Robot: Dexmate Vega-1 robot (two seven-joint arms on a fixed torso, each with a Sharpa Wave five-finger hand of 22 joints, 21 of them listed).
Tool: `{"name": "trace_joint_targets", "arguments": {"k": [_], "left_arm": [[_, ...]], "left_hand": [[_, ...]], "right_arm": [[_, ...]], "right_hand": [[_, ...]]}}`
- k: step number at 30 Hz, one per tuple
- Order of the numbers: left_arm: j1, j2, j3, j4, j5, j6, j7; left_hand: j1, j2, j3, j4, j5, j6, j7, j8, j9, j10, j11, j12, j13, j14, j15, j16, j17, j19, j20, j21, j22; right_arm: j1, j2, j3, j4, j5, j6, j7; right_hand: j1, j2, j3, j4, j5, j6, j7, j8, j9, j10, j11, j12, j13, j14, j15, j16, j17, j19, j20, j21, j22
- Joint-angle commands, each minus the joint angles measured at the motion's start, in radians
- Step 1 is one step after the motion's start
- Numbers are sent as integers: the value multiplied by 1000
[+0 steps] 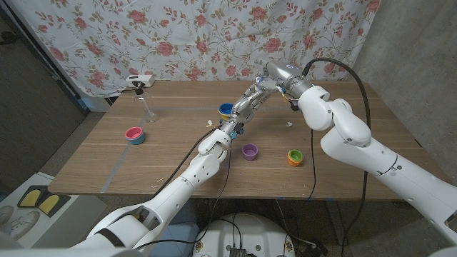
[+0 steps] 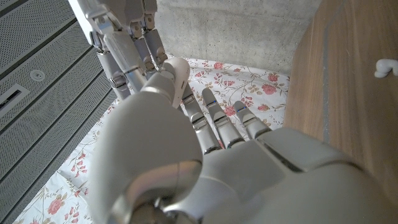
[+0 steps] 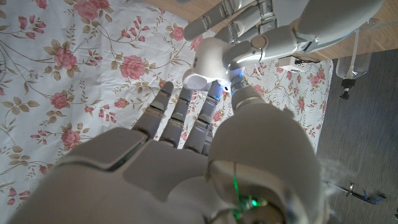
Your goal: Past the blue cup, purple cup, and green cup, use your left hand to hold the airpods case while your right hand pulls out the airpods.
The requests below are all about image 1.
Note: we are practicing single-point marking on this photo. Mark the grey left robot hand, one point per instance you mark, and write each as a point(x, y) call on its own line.
point(246, 107)

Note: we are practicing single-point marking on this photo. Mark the green plastic cup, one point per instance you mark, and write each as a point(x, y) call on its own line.
point(295, 155)

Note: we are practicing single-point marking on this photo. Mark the black power adapter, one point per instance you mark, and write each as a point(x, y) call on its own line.
point(316, 250)

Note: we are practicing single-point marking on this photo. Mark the floral print backdrop cloth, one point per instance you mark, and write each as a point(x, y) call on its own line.
point(214, 35)

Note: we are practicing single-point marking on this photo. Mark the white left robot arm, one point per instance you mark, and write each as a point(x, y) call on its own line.
point(178, 189)

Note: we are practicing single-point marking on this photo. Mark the grey table leg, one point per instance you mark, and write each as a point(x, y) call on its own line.
point(335, 221)

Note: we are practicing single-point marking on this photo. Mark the black slipper yellow insole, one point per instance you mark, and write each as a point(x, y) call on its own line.
point(50, 204)
point(30, 198)

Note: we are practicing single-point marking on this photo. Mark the white power strip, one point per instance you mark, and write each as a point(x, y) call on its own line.
point(143, 80)

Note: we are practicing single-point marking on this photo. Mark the white sneaker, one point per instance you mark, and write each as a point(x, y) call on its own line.
point(23, 225)
point(5, 214)

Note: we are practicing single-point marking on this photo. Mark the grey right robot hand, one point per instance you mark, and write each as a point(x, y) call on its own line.
point(285, 76)

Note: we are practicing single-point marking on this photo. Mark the purple plastic cup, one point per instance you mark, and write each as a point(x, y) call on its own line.
point(250, 152)

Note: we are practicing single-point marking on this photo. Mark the yellow plastic cup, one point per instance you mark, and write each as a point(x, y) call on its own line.
point(224, 117)

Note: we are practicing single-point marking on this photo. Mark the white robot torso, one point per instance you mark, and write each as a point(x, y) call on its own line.
point(257, 232)

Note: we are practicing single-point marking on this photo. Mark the teal plastic cup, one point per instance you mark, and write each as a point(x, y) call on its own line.
point(138, 141)

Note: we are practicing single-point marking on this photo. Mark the pink plastic cup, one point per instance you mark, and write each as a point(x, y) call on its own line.
point(133, 132)

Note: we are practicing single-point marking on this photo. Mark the black plug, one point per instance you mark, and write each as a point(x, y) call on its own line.
point(138, 87)

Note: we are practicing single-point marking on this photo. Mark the blue plastic cup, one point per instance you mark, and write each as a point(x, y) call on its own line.
point(225, 108)

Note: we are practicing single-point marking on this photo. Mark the white floor mat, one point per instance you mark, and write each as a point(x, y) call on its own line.
point(78, 217)

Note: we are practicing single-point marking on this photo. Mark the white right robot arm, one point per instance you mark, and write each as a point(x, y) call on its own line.
point(375, 150)

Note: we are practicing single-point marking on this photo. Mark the orange plastic cup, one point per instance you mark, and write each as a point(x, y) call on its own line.
point(295, 163)

